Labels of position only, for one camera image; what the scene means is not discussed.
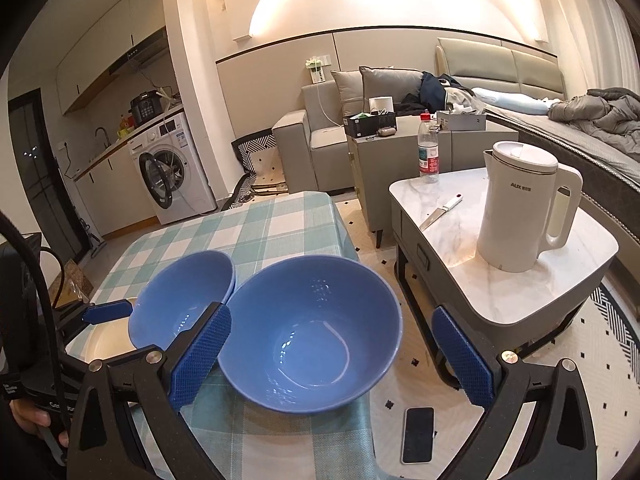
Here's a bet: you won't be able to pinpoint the kitchen base cabinets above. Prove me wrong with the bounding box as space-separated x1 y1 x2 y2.
72 145 158 238

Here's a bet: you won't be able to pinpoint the light grey pillow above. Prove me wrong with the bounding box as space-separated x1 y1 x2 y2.
331 70 365 117

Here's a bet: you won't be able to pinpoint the dark grey pillow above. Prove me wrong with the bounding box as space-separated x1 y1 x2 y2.
359 66 423 111

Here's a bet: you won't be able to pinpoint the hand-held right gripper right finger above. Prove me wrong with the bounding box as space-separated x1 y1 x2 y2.
432 306 598 480

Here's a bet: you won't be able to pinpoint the black pressure cooker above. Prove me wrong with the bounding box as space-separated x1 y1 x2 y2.
130 91 163 126

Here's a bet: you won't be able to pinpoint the white electric kettle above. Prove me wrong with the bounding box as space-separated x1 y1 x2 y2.
476 141 584 272

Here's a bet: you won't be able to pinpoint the grey duvet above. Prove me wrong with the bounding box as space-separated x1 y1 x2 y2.
547 87 640 136

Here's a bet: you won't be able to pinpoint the bed with padded headboard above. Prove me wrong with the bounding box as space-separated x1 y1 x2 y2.
435 36 640 191

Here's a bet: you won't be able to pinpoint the white curtain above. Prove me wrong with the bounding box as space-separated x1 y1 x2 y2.
532 0 631 91

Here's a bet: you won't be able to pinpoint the person's left hand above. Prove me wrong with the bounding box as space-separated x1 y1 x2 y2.
10 402 70 448

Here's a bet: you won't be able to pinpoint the blue bowl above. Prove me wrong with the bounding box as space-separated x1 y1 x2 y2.
220 260 237 306
216 255 404 409
128 250 236 354

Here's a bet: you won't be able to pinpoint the cardboard box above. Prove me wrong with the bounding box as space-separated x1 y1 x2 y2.
61 259 94 307

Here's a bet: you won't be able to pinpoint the plastic water bottle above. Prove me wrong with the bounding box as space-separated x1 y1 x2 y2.
417 113 441 184

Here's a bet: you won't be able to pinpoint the black smartphone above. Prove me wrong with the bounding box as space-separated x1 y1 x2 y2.
401 406 436 465

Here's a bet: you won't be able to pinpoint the dark blue jacket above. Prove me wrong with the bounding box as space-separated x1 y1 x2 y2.
419 72 473 113

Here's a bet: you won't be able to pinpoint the dark glass door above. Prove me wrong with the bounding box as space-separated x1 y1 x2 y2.
7 87 93 262

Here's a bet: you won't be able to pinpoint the light blue pillow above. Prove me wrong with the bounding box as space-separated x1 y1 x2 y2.
472 87 551 117

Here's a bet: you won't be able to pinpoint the black cable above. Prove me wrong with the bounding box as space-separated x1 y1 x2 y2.
0 210 68 406

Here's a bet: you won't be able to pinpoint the grey storage cabinet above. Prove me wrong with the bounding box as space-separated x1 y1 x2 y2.
450 127 519 173

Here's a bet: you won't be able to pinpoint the cream plate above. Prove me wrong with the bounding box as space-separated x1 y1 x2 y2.
84 298 140 363

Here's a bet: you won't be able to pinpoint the grey white box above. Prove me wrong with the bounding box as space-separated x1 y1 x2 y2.
436 111 487 132

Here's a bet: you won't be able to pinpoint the white washing machine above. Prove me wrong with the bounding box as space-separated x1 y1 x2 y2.
130 111 218 226

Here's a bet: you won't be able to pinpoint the grey bedside cabinet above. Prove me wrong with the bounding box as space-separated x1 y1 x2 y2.
346 127 453 248

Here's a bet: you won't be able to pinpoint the kitchen wall cabinets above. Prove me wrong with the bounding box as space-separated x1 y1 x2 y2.
55 0 168 116

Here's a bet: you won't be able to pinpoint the grey sofa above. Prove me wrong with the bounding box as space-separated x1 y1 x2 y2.
271 67 426 196

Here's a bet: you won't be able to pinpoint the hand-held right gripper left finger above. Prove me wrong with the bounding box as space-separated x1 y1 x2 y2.
67 302 232 480

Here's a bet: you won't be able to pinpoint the marble side table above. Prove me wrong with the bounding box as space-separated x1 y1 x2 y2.
389 166 620 391

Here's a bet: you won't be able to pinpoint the white handled knife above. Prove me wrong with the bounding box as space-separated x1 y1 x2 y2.
419 194 464 231

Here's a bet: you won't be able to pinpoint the range hood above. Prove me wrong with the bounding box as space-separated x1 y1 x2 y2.
107 35 171 77

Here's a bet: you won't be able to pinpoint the black storage box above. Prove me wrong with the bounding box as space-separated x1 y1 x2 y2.
343 110 398 138

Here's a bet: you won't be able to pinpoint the checked tablecloth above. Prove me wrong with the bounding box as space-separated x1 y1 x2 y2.
65 191 376 480

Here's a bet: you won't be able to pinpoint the wall socket with plugs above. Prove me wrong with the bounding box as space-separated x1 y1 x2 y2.
305 55 332 85

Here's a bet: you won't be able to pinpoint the patterned rug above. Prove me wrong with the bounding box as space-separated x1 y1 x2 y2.
220 130 640 480

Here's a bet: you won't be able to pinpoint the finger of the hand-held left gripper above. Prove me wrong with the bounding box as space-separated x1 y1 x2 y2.
52 299 133 345
59 345 151 391

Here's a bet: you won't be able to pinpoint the floor mop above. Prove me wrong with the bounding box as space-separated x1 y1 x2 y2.
75 210 108 257

